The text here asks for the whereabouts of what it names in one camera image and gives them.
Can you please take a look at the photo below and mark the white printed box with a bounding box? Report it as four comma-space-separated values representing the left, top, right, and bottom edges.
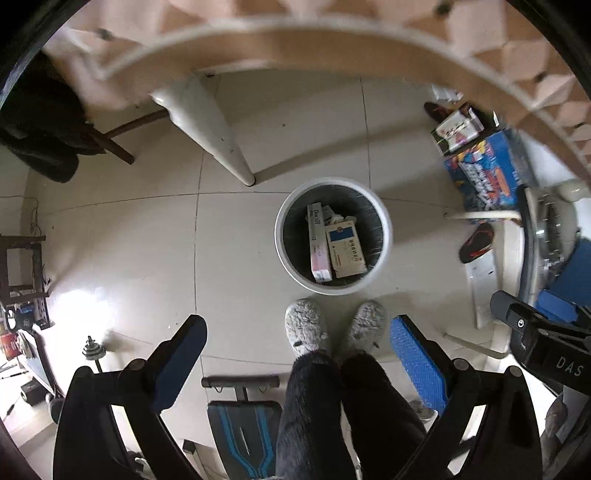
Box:
431, 105, 485, 155

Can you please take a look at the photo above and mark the person's grey slipper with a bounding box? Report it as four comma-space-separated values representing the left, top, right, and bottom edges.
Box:
342, 301, 387, 354
285, 298, 329, 356

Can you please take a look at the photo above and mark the white plastic panel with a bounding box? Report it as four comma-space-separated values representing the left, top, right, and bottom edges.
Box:
466, 222, 527, 329

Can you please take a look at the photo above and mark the white table leg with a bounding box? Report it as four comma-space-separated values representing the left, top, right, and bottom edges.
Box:
150, 74, 257, 186

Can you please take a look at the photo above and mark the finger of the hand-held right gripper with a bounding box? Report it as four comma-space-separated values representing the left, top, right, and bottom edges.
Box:
539, 290, 591, 324
490, 290, 555, 334

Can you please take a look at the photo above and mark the person's leg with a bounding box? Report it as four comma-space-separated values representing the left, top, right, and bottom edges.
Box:
276, 351, 345, 480
339, 353, 428, 480

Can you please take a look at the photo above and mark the black blue exercise bench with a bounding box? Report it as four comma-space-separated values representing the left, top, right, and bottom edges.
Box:
202, 375, 283, 480

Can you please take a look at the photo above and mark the blue printed box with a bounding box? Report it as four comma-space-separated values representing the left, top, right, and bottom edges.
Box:
444, 129, 539, 222

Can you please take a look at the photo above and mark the person's left leg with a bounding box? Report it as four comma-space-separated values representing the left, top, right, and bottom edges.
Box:
276, 351, 345, 480

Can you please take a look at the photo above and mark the pink and white long box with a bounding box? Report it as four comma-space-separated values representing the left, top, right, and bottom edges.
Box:
307, 202, 334, 283

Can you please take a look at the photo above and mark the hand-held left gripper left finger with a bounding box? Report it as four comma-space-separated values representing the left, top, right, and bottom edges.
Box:
53, 315, 208, 480

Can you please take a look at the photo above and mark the white box blue label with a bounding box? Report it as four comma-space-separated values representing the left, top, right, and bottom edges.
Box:
324, 220, 368, 279

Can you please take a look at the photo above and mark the blue chair seat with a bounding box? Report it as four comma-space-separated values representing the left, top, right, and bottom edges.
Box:
540, 249, 591, 308

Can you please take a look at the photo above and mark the person's right grey slipper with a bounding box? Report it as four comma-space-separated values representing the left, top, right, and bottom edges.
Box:
342, 301, 387, 354

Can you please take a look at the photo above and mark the dark wooden chair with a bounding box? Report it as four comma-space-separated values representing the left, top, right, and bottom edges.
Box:
85, 108, 167, 165

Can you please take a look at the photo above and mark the metal dumbbell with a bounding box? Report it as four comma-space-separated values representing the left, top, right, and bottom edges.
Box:
82, 336, 108, 372

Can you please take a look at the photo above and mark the person's left grey slipper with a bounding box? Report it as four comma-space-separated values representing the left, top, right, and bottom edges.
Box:
285, 298, 329, 356

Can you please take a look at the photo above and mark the person's right leg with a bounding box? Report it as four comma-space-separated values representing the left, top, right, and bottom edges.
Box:
339, 353, 428, 480

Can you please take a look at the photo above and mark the white round trash bin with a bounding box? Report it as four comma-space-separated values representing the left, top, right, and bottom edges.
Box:
274, 180, 394, 296

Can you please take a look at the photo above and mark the black jacket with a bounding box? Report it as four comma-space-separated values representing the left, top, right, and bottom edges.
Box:
0, 51, 93, 183

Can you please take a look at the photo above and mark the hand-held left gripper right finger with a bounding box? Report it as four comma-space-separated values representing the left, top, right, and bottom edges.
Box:
390, 315, 541, 480

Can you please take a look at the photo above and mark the white box striped label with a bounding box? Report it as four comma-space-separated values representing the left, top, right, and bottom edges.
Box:
321, 203, 354, 227

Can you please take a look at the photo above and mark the dark wooden rack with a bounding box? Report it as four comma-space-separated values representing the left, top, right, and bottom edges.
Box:
0, 234, 51, 324

